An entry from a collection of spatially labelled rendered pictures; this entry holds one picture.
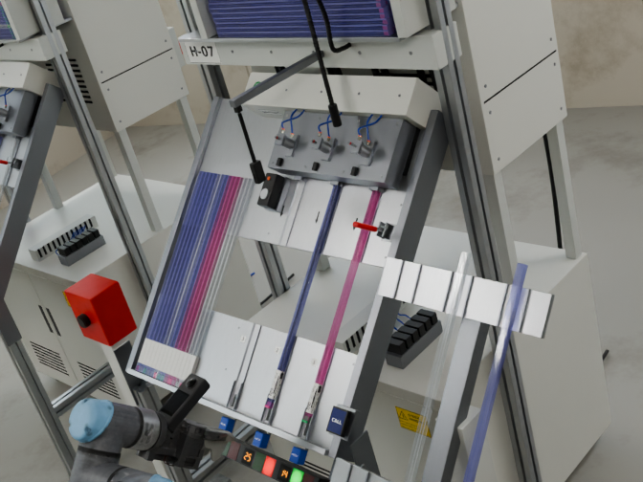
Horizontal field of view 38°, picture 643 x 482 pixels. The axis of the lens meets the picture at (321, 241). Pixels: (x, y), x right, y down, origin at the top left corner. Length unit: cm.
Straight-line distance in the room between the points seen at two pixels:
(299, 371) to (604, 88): 330
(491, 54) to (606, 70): 291
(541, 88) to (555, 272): 49
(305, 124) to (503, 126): 43
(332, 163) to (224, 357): 50
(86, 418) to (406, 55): 90
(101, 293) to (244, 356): 68
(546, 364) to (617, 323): 92
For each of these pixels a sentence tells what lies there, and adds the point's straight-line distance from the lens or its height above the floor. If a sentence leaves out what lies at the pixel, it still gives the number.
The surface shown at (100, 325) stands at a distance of 263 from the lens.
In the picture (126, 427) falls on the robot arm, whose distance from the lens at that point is 169.
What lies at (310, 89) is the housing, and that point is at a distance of 203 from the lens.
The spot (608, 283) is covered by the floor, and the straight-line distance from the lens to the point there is 350.
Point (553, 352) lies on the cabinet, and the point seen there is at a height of 45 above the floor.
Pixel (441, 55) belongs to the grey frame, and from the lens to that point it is 182.
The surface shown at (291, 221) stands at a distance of 205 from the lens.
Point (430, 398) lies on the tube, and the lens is 157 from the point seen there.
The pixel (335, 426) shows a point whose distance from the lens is 179.
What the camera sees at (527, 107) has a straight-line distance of 215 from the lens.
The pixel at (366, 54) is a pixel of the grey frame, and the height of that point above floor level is 134.
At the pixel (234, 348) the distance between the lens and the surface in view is 207.
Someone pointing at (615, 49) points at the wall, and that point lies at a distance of 486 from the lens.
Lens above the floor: 187
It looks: 26 degrees down
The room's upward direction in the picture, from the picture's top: 16 degrees counter-clockwise
